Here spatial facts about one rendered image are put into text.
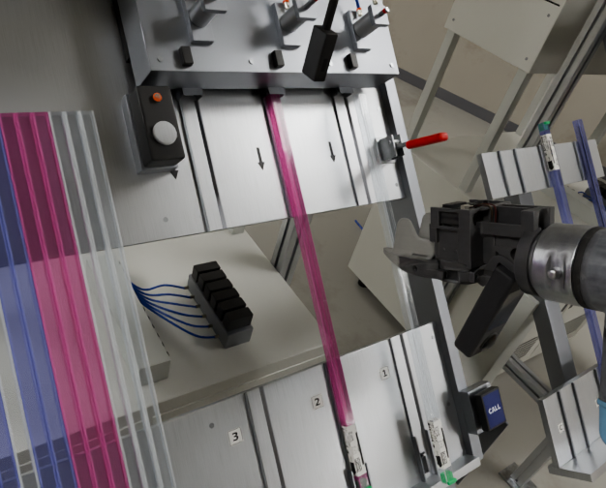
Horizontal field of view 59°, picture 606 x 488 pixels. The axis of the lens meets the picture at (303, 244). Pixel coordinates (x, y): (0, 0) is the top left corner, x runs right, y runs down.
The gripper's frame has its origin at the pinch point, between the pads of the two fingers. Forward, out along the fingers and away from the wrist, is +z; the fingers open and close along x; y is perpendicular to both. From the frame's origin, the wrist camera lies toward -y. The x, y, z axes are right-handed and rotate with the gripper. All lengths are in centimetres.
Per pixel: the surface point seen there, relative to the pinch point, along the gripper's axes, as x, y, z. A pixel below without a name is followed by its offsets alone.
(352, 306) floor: -79, -48, 102
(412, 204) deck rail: -8.0, 5.2, 4.5
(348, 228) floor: -109, -26, 137
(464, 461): -5.8, -29.2, -5.3
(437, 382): -5.5, -19.0, -1.2
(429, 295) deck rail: -7.9, -7.6, 1.9
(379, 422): 5.9, -20.4, -1.5
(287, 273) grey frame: -12.4, -12.2, 44.3
